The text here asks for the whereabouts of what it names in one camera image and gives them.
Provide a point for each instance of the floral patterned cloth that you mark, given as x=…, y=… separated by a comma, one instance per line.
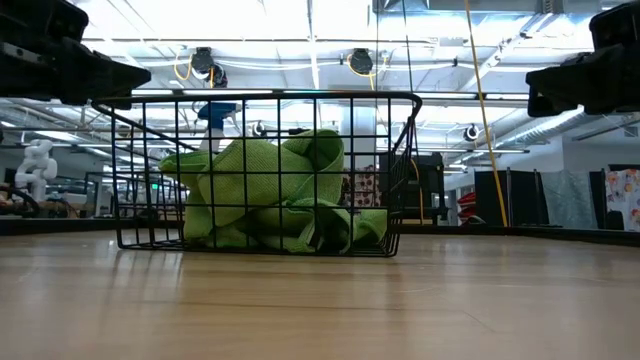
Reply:
x=367, y=185
x=622, y=197

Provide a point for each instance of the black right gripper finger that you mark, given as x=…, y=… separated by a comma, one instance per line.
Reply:
x=560, y=80
x=545, y=106

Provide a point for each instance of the white robot figure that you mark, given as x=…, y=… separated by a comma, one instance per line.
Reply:
x=37, y=167

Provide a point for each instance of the red plastic object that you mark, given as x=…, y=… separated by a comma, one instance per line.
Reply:
x=466, y=205

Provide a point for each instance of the black partition panel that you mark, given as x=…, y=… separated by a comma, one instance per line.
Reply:
x=520, y=197

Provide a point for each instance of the grey hanging cloth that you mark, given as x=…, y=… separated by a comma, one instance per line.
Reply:
x=567, y=197

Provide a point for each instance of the black metal rack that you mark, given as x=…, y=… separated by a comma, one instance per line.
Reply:
x=100, y=190

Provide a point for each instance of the black perforated computer tower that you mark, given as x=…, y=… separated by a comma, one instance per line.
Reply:
x=430, y=185

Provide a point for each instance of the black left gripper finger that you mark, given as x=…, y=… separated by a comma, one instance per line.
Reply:
x=112, y=103
x=105, y=75

